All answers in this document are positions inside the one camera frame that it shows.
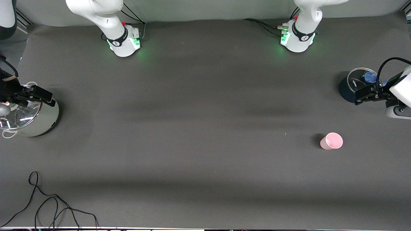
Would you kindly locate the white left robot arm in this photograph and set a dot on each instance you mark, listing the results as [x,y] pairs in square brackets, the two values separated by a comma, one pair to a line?
[300,38]

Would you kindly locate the dark blue saucepan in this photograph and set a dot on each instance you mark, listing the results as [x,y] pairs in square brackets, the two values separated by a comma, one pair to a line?
[346,91]

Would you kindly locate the pink plastic cup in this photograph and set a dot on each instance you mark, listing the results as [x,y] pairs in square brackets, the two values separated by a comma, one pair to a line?
[332,141]

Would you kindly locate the glass saucepan lid blue knob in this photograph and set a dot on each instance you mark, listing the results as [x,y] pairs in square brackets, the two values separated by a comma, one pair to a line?
[359,78]

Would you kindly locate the aluminium frame rail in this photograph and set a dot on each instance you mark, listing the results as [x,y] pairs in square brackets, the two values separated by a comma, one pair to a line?
[407,12]
[24,17]

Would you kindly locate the dark grey table mat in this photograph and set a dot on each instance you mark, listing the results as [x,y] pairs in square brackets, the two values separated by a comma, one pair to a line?
[205,128]

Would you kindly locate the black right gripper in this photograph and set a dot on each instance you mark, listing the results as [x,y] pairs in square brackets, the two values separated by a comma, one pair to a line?
[9,89]

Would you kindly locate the glass pot lid with knob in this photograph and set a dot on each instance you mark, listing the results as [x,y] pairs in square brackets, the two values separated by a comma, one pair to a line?
[25,117]

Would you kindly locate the pale green cooking pot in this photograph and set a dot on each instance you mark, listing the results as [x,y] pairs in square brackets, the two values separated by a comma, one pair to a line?
[41,123]

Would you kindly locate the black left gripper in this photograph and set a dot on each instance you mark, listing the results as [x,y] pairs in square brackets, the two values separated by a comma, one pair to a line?
[384,93]

